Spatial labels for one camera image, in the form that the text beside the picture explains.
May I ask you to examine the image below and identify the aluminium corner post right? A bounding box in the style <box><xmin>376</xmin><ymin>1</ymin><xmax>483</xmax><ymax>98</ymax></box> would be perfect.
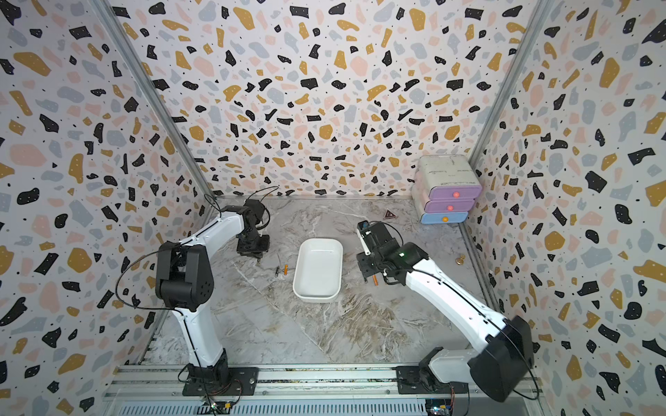
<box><xmin>468</xmin><ymin>0</ymin><xmax>553</xmax><ymax>169</ymax></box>

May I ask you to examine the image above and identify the pastel drawer organiser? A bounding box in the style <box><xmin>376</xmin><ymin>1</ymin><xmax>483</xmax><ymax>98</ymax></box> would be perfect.
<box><xmin>412</xmin><ymin>154</ymin><xmax>482</xmax><ymax>225</ymax></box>

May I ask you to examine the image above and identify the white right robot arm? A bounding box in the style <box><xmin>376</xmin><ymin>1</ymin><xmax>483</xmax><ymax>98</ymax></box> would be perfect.
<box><xmin>357</xmin><ymin>243</ymin><xmax>534</xmax><ymax>402</ymax></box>

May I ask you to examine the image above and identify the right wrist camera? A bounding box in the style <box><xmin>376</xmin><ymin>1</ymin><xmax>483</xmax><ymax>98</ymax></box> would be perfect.
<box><xmin>356</xmin><ymin>220</ymin><xmax>399</xmax><ymax>256</ymax></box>

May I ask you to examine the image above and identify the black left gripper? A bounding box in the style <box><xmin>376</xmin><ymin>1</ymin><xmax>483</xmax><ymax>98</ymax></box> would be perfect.
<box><xmin>238</xmin><ymin>229</ymin><xmax>270</xmax><ymax>257</ymax></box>

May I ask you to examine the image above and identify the aluminium corner post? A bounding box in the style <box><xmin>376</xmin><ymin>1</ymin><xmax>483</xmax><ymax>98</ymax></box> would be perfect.
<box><xmin>468</xmin><ymin>0</ymin><xmax>553</xmax><ymax>169</ymax></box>
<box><xmin>89</xmin><ymin>0</ymin><xmax>214</xmax><ymax>199</ymax></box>

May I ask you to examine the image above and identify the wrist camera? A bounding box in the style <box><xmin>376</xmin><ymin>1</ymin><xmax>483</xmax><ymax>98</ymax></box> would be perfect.
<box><xmin>356</xmin><ymin>220</ymin><xmax>399</xmax><ymax>256</ymax></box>
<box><xmin>245</xmin><ymin>199</ymin><xmax>271</xmax><ymax>231</ymax></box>

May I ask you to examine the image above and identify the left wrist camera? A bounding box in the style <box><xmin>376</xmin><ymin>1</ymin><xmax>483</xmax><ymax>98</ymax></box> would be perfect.
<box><xmin>245</xmin><ymin>199</ymin><xmax>271</xmax><ymax>231</ymax></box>

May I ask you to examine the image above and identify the white plastic storage box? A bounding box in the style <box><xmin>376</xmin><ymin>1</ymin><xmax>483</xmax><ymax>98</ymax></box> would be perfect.
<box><xmin>292</xmin><ymin>239</ymin><xmax>343</xmax><ymax>303</ymax></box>

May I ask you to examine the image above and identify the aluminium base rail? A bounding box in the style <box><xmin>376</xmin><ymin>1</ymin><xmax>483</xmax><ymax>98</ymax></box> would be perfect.
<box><xmin>101</xmin><ymin>363</ymin><xmax>550</xmax><ymax>415</ymax></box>

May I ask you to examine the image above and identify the aluminium corner post left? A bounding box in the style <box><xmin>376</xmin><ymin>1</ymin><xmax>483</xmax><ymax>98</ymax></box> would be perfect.
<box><xmin>89</xmin><ymin>0</ymin><xmax>214</xmax><ymax>199</ymax></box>

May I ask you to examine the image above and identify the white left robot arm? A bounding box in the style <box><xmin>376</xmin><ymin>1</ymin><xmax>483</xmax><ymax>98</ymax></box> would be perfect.
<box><xmin>155</xmin><ymin>199</ymin><xmax>270</xmax><ymax>398</ymax></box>

